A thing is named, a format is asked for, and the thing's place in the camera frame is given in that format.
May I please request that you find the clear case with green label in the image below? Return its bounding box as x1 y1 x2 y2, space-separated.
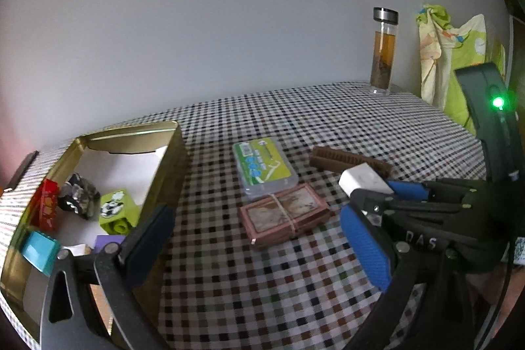
232 137 299 198

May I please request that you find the white charger adapter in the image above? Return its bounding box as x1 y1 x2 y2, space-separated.
338 163 395 198

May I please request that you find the teal toy block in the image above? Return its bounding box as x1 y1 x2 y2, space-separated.
20 230 61 276

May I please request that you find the banded deck of cards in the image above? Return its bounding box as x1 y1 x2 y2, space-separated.
238 183 332 250

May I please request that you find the glass tea bottle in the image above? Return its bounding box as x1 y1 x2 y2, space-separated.
370 7 399 95

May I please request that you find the gold metal tin box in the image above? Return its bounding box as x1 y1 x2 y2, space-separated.
0 121 190 350

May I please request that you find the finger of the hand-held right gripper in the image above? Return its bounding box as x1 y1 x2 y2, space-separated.
348 189 487 228
388 178 489 203

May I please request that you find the black cable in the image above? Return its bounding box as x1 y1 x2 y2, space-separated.
480 264 513 350

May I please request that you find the checkered tablecloth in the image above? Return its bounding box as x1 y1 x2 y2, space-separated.
0 81 493 350

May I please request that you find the purple toy block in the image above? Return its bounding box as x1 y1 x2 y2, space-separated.
94 234 127 254

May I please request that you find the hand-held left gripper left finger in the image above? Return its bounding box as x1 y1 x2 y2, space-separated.
40 204 177 350

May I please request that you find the brown chocolate-shaped bar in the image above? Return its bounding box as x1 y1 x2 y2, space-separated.
309 145 393 179

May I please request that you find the black flat bar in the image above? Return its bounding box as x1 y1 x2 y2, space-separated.
6 151 39 189

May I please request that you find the green toy block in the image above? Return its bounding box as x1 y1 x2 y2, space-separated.
98 189 143 237

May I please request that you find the black silver toy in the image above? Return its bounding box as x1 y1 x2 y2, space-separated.
57 173 101 219

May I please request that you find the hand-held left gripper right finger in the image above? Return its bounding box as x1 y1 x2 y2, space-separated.
340 206 472 350

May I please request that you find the white paper liner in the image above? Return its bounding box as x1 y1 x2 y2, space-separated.
25 145 169 318

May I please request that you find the red toy block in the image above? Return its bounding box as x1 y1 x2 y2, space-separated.
32 178 61 231

